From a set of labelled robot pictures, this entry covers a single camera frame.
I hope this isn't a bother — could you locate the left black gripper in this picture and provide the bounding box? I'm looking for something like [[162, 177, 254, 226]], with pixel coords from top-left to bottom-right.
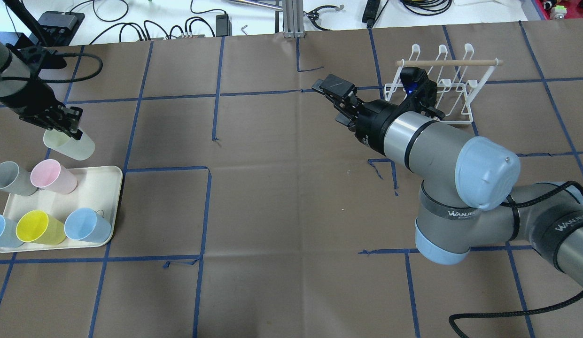
[[9, 80, 83, 140]]

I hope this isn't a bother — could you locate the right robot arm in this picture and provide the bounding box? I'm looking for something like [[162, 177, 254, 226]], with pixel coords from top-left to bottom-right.
[[312, 67, 583, 287]]

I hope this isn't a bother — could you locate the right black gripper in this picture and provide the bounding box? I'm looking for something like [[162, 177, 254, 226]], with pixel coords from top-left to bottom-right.
[[312, 74, 403, 155]]

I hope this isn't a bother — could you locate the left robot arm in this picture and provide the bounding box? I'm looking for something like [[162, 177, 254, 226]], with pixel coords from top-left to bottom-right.
[[0, 41, 83, 140]]

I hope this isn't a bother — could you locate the black power adapter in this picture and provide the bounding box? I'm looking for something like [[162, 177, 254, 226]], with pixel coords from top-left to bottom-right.
[[215, 14, 233, 37]]

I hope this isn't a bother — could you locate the white wire cup rack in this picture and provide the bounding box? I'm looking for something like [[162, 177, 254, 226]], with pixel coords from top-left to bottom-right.
[[383, 43, 504, 125]]

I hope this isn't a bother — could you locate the cream plastic tray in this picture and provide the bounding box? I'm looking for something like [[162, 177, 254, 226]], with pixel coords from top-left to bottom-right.
[[3, 166, 123, 226]]

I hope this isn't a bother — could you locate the brown paper table cover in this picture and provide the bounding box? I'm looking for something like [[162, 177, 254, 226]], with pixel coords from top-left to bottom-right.
[[0, 19, 583, 338]]

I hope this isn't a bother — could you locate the aluminium frame post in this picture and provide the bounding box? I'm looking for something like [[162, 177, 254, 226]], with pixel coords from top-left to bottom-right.
[[282, 0, 305, 38]]

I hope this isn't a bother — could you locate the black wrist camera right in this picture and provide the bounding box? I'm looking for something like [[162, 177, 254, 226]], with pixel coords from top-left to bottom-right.
[[399, 67, 445, 121]]

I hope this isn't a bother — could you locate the cream white cup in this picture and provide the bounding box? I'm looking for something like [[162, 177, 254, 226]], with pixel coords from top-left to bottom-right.
[[43, 129, 95, 161]]

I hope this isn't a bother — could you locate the yellow cup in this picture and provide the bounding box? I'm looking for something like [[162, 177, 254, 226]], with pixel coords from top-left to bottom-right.
[[15, 210, 66, 245]]

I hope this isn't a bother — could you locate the grey cup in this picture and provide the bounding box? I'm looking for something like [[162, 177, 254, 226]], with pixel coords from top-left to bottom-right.
[[0, 161, 38, 196]]

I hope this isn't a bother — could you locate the light blue cup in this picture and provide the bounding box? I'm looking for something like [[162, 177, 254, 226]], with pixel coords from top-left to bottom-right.
[[0, 214, 23, 248], [64, 207, 112, 243]]

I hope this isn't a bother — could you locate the pink cup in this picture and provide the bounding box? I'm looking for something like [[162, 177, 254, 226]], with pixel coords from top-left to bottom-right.
[[30, 160, 78, 194]]

